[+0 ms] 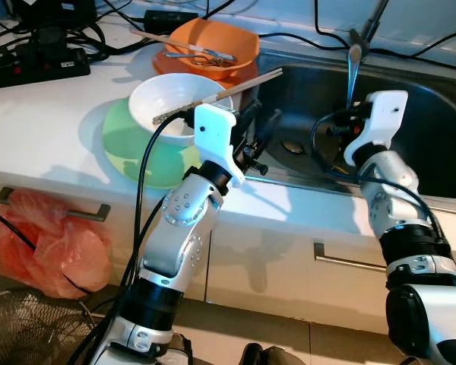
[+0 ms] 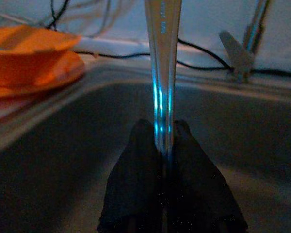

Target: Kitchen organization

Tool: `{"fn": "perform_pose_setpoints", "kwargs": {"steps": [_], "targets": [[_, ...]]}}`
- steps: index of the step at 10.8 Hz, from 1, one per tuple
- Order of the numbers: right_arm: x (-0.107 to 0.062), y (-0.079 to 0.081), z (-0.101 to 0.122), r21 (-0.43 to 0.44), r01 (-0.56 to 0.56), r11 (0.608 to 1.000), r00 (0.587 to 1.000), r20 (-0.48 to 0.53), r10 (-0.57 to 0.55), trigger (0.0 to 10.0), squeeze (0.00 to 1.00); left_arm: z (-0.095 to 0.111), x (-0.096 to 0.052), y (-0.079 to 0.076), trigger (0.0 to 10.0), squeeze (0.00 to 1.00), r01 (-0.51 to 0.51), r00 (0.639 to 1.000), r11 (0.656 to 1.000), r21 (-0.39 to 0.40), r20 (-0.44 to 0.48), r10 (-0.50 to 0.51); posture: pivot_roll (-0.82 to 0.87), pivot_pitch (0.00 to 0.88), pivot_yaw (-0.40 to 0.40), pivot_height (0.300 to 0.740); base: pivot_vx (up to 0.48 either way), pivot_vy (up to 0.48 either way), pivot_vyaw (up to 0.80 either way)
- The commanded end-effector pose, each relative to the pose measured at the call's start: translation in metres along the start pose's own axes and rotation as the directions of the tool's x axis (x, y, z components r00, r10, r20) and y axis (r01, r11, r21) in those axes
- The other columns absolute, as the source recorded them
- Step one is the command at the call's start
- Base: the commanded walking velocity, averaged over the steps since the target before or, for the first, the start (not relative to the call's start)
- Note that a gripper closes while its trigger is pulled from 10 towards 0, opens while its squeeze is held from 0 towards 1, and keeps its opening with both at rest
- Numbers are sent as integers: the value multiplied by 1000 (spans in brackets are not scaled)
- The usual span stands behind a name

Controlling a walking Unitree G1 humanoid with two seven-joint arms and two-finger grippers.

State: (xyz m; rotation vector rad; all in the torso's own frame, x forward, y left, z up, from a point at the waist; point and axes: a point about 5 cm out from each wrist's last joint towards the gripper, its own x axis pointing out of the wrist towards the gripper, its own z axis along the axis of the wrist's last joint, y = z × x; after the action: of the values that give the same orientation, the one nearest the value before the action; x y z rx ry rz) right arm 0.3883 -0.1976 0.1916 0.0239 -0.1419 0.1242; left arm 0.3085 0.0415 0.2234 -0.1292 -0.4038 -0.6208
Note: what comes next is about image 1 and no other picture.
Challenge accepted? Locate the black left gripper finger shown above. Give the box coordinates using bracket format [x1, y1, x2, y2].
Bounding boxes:
[237, 97, 264, 139]
[256, 108, 285, 148]

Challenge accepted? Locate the metal spoon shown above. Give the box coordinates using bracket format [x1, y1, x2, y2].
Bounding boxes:
[347, 43, 364, 106]

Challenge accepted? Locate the white bowl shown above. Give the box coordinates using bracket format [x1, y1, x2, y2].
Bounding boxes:
[128, 73, 214, 148]

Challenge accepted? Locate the light green plate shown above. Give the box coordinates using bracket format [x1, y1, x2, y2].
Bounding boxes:
[101, 97, 207, 190]

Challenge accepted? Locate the stainless steel kitchen sink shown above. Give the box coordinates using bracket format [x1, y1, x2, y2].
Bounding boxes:
[247, 47, 456, 201]

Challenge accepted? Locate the white kitchen cabinet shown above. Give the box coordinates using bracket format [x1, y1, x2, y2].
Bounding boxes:
[0, 179, 456, 335]

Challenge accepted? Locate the silver metal fork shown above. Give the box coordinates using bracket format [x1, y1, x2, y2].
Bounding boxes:
[166, 47, 238, 64]

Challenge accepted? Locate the orange bowl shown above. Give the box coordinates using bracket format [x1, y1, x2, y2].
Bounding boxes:
[165, 18, 261, 81]

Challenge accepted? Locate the metal sink faucet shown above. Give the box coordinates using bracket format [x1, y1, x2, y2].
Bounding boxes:
[348, 0, 392, 56]

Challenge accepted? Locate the orange plate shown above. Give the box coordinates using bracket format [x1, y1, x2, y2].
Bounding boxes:
[152, 49, 255, 86]

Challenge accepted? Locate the small black power adapter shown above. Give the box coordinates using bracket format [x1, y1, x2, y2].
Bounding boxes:
[143, 9, 200, 33]

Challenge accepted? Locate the black power strip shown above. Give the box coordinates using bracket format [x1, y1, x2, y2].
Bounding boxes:
[0, 46, 92, 90]

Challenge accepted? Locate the red plastic bag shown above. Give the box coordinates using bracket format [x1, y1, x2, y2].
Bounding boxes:
[0, 190, 115, 300]

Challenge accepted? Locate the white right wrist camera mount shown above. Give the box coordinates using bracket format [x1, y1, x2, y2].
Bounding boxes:
[344, 90, 410, 170]

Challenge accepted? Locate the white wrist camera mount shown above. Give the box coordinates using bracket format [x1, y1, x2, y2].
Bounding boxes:
[192, 103, 249, 188]
[344, 90, 410, 170]

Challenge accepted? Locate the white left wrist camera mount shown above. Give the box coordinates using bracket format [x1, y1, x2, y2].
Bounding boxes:
[192, 103, 249, 188]

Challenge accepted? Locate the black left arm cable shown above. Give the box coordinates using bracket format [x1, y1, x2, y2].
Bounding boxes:
[65, 109, 197, 365]

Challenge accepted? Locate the metal drawer handle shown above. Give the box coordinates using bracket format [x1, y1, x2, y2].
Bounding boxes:
[0, 186, 112, 224]
[313, 241, 388, 273]

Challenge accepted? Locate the floor fan with wire grille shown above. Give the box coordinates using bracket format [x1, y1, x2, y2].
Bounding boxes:
[0, 293, 111, 365]

